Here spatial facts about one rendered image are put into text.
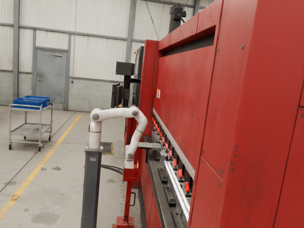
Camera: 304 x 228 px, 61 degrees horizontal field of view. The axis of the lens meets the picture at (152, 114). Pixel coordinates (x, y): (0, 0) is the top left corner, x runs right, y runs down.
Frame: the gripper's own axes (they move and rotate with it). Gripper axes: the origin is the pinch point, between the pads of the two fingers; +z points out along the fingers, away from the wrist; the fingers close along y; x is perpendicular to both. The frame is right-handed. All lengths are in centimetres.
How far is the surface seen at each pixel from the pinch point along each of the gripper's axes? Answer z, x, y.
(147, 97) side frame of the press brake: -70, -110, -30
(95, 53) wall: -158, -714, 102
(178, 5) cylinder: -194, -77, -65
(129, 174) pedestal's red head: 0.2, 4.8, -0.3
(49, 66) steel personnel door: -105, -710, 265
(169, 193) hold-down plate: -14, 76, -31
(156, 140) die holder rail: -20, -57, -38
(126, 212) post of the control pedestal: 49.5, -2.4, 2.8
